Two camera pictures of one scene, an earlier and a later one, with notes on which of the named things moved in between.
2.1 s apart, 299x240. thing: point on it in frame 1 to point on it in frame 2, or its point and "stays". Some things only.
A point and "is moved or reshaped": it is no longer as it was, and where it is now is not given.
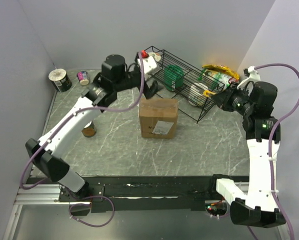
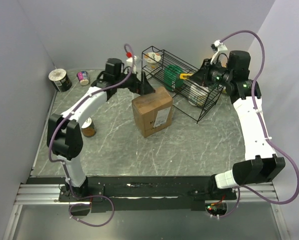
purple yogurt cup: x=83 y=77 stays
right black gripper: x=222 y=99 to x=202 y=75
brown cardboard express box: x=158 y=117 is moved or reshaped
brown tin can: x=89 y=130 stays
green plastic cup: x=173 y=73 stays
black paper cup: x=60 y=80 stays
